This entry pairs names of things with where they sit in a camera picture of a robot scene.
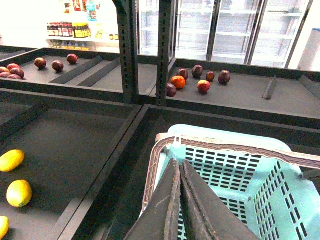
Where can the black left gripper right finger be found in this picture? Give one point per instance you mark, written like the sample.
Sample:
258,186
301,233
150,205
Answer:
205,216

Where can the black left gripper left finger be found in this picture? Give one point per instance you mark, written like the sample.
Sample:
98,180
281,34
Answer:
160,219

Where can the light blue plastic basket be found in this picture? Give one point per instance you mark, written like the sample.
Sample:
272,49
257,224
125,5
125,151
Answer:
272,198

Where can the red yellow apple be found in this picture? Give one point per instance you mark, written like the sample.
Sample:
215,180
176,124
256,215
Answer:
203,86

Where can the dark apple front left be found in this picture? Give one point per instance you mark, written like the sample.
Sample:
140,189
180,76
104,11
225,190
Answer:
171,90

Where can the orange red apple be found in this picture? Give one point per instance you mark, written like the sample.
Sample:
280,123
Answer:
178,81

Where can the dark apple far right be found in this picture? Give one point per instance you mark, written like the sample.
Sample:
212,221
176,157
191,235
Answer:
224,77

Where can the small dark red apple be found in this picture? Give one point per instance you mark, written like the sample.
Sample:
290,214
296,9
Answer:
210,76

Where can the dark apple back centre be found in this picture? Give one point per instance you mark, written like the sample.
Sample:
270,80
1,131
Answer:
197,71

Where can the dark apple behind orange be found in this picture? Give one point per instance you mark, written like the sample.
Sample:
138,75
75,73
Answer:
183,72

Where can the dark apple left tray back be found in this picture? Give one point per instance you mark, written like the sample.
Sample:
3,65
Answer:
72,59

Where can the dark apple left tray middle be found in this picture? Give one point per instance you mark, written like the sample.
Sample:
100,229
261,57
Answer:
57,66

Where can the red apple pile right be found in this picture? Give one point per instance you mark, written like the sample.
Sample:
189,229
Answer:
17,71

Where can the red apple pile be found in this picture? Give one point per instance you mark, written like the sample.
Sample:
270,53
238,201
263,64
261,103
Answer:
17,71
4,70
10,76
12,66

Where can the red apple pile front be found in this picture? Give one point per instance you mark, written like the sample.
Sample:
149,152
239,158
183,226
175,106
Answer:
10,76

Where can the red apple pile top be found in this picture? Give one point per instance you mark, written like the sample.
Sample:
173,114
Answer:
12,66

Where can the red apple pile left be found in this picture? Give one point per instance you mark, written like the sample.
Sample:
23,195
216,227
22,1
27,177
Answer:
4,70

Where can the white zip tie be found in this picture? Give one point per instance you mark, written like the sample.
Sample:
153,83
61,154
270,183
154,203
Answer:
177,143

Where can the black tray divider right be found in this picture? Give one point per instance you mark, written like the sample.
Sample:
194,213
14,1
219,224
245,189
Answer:
270,89

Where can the middle yellow lemon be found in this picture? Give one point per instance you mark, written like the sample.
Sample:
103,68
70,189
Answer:
19,193

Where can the yellow lemon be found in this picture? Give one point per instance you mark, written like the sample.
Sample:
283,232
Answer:
19,193
4,226
11,160

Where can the lower yellow lemon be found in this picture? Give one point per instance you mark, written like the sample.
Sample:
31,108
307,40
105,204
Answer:
4,226

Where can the upper yellow lemon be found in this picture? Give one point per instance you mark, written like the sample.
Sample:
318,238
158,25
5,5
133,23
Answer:
11,160

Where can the glass door refrigerator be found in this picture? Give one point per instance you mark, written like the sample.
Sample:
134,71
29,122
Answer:
247,32

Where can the white shelf with bottles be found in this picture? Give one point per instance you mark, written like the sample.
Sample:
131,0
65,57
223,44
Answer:
87,25

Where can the right black shelf post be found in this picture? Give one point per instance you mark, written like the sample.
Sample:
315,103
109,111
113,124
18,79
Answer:
166,26

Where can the black shelf post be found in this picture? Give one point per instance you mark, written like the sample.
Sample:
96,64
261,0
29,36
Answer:
127,31
166,26

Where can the left black shelf post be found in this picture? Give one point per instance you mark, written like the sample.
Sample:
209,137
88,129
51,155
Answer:
127,31

